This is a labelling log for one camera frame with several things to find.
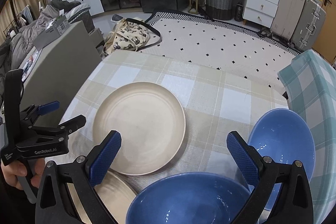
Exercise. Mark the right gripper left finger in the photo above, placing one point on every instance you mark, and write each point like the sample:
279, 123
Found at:
54, 202

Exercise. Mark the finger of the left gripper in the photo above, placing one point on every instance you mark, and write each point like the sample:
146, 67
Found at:
60, 131
31, 114

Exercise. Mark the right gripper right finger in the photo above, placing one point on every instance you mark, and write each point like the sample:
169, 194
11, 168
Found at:
293, 203

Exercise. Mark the cream plate front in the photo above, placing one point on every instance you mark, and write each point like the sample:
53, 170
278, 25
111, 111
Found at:
114, 193

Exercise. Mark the cream plate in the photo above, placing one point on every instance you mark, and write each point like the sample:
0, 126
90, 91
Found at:
151, 122
114, 193

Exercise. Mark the small dark blue bowl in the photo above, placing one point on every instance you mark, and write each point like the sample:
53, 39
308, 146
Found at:
285, 137

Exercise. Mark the large dark blue bowl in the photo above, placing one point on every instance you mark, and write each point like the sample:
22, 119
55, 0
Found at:
194, 197

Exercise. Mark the person left hand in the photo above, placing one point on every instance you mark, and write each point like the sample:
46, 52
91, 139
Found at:
16, 169

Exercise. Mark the grey bedding pile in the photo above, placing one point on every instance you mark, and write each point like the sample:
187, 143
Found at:
14, 50

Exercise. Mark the grey cardboard box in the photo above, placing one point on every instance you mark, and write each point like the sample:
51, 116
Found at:
54, 29

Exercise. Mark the patterned tote bag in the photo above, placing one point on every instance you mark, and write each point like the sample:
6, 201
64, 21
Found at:
131, 34

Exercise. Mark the teal plaid tablecloth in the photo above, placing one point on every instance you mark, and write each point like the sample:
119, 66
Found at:
309, 81

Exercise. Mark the wooden door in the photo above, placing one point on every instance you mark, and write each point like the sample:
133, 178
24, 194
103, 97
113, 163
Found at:
325, 43

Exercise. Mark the silver aluminium suitcase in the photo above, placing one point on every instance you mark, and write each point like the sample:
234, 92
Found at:
309, 25

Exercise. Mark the black water bottle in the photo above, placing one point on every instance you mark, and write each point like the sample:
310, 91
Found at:
239, 12

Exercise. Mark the beige suitcase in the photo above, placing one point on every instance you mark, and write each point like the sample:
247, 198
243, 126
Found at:
287, 17

